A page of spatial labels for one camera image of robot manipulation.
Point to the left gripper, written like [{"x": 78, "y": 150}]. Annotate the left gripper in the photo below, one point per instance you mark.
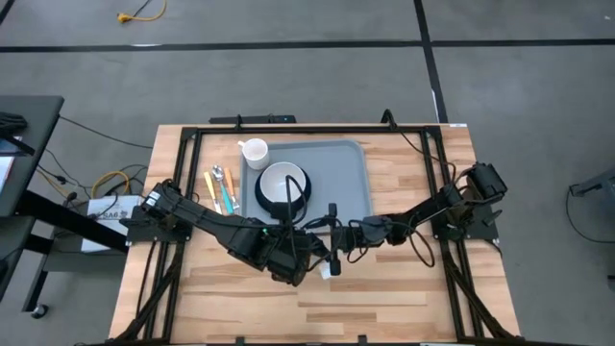
[{"x": 290, "y": 257}]

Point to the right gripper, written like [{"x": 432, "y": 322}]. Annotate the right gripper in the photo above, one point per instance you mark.
[{"x": 358, "y": 235}]

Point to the dark teal plate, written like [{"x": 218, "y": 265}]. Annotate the dark teal plate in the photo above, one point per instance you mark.
[{"x": 263, "y": 204}]

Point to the white ribbed bowl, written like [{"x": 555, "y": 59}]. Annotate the white ribbed bowl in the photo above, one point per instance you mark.
[{"x": 278, "y": 180}]

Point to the white mug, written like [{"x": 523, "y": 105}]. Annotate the white mug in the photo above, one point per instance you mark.
[{"x": 254, "y": 154}]

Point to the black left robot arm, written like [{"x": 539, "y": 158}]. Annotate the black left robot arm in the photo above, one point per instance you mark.
[{"x": 211, "y": 223}]

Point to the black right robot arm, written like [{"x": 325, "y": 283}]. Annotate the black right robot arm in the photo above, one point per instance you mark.
[{"x": 432, "y": 209}]

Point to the grey plastic tray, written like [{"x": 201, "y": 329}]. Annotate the grey plastic tray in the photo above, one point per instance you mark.
[{"x": 336, "y": 163}]

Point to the black power strip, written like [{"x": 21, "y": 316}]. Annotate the black power strip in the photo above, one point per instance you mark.
[{"x": 254, "y": 119}]

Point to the white table label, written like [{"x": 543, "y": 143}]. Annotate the white table label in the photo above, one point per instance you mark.
[{"x": 458, "y": 125}]

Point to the white cardboard box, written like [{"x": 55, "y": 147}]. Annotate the white cardboard box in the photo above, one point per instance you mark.
[{"x": 108, "y": 211}]

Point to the black caster wheel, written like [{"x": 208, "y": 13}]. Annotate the black caster wheel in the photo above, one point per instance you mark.
[{"x": 39, "y": 311}]

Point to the black desk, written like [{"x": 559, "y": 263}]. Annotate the black desk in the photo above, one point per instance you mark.
[{"x": 38, "y": 144}]

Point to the white paper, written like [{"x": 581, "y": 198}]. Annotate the white paper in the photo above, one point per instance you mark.
[{"x": 5, "y": 173}]

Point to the black bundle on desk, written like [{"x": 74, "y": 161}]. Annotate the black bundle on desk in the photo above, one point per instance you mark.
[{"x": 12, "y": 122}]

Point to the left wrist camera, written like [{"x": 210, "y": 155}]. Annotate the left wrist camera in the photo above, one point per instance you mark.
[{"x": 280, "y": 211}]

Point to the black table bracket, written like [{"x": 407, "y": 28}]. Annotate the black table bracket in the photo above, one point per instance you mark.
[
  {"x": 239, "y": 341},
  {"x": 362, "y": 340}
]

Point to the black aluminium table frame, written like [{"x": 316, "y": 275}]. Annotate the black aluminium table frame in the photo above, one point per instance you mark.
[{"x": 312, "y": 130}]

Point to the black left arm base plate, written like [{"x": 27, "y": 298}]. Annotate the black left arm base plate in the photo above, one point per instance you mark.
[{"x": 144, "y": 233}]

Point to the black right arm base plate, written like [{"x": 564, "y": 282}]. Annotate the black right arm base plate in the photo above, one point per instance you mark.
[{"x": 485, "y": 230}]

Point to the black desk leg frame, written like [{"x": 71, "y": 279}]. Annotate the black desk leg frame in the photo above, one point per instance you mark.
[{"x": 48, "y": 211}]

